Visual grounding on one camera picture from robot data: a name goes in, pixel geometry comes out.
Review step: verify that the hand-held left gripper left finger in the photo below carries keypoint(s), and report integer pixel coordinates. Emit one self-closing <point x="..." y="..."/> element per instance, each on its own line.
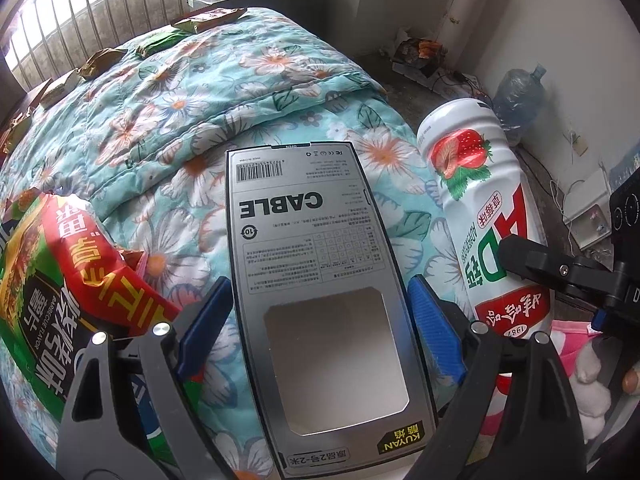
<point x="207" y="320"/>

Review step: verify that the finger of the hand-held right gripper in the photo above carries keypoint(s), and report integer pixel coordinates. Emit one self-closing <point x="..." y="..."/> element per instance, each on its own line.
<point x="535" y="262"/>

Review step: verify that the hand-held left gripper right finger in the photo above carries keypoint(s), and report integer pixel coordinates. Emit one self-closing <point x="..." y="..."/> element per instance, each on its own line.
<point x="430" y="330"/>

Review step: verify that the white strawberry milk bottle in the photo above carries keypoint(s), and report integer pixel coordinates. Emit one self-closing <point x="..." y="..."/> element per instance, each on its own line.
<point x="480" y="200"/>

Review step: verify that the person's right hand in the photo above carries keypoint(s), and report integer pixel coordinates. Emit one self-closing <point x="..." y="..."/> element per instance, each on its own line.
<point x="632" y="380"/>

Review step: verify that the white electrical box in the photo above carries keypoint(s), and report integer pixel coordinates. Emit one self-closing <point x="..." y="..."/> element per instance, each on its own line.
<point x="585" y="220"/>

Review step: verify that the pink white plush toy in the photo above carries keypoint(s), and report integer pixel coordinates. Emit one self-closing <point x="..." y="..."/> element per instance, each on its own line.
<point x="590" y="377"/>

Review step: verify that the large clear water jug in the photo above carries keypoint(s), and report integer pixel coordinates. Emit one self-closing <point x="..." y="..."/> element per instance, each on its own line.
<point x="517" y="100"/>

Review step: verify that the red green chip bag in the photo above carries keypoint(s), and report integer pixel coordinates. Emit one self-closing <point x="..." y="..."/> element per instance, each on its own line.
<point x="45" y="280"/>

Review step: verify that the floral blanket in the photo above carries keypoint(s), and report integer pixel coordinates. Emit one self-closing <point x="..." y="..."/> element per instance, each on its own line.
<point x="165" y="135"/>

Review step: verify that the flat printed carton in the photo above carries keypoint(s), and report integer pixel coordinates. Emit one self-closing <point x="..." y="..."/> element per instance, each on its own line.
<point x="430" y="77"/>

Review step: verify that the orange black bag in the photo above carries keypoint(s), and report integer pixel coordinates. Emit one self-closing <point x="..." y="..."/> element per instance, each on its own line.
<point x="417" y="52"/>

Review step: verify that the white printed fridge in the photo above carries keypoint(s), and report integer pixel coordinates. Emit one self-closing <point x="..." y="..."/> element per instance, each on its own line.
<point x="467" y="5"/>

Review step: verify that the yellow green snack packet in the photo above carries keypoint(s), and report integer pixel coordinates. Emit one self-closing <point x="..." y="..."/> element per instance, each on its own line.
<point x="57" y="89"/>

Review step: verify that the gold snack packet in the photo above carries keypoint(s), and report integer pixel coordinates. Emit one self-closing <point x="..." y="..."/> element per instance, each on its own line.
<point x="97" y="62"/>

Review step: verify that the brown snack packet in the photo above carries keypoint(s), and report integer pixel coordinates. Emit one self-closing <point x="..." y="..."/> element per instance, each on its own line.
<point x="210" y="19"/>

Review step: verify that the wall socket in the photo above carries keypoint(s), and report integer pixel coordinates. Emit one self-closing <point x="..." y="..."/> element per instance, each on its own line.
<point x="580" y="145"/>

